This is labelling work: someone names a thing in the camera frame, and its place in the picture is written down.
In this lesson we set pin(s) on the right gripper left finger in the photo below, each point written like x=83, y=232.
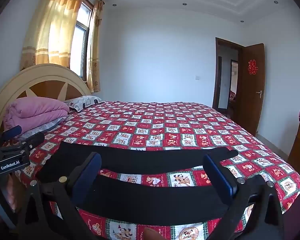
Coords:
x=49, y=210

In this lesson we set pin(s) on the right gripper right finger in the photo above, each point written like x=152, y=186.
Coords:
x=254, y=208

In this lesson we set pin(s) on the black pants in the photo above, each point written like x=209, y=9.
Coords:
x=141, y=187

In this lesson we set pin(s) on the folded pink quilt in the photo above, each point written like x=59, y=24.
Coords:
x=32, y=112

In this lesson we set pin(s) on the grey patterned pillow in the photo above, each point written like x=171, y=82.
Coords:
x=42, y=128

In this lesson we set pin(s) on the red cartoon patchwork bedspread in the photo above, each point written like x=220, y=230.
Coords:
x=163, y=127

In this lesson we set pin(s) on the white patterned pillow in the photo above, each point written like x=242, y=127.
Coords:
x=83, y=102

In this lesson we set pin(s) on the cream and wood headboard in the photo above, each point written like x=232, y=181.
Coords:
x=45, y=80

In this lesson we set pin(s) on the red double happiness decoration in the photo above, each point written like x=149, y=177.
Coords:
x=252, y=67

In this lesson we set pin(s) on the left yellow curtain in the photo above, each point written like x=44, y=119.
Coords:
x=50, y=33

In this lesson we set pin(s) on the yellow curtain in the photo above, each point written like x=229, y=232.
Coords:
x=93, y=62
x=50, y=33

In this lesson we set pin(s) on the brown wooden door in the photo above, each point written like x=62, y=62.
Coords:
x=249, y=105

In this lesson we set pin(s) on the right yellow curtain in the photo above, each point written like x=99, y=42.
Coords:
x=93, y=62

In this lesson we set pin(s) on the brown door frame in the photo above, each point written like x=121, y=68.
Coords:
x=228, y=62

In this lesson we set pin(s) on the window with dark frame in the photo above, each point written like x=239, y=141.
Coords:
x=79, y=47

